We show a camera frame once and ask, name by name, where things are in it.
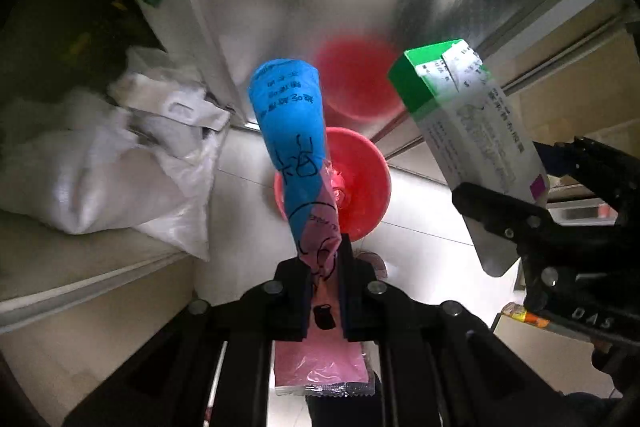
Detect green white medicine box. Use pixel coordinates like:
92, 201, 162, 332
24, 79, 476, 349
388, 39, 549, 206

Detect white plastic bag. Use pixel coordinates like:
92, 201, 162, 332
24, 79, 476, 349
1, 48, 230, 260

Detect pink blue plastic wrapper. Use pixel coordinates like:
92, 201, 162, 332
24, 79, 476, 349
248, 58, 375, 398

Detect red trash bucket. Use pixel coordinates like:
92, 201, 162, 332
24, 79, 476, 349
273, 126, 394, 243

